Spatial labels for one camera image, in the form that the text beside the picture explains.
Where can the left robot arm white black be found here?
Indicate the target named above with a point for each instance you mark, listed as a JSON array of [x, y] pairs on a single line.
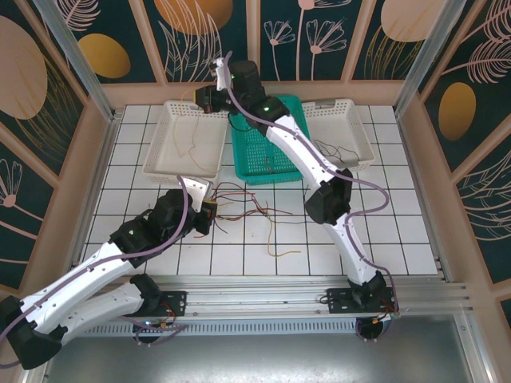
[[80, 279]]

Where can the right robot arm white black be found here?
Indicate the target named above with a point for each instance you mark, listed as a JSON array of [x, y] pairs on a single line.
[[303, 151]]

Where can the teal perforated plastic basket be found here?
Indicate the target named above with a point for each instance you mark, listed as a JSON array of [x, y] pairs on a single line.
[[247, 159]]

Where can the white perforated plastic basket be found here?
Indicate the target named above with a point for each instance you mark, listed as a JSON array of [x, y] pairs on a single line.
[[359, 127], [159, 159]]

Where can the small circuit board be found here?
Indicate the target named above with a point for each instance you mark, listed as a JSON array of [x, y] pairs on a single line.
[[385, 317], [155, 325]]

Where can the grey metal base sheet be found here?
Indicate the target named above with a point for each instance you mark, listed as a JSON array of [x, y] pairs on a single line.
[[259, 359]]

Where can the aluminium side rail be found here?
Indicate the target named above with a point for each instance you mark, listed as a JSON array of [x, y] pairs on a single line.
[[96, 191], [423, 191]]

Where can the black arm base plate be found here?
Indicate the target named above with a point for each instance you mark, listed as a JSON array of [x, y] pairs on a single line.
[[177, 301], [339, 301]]

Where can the aluminium front rail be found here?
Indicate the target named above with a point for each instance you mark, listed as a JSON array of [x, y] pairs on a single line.
[[259, 299]]

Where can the aluminium upright post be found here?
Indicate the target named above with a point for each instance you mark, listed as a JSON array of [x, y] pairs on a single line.
[[76, 60], [427, 56]]

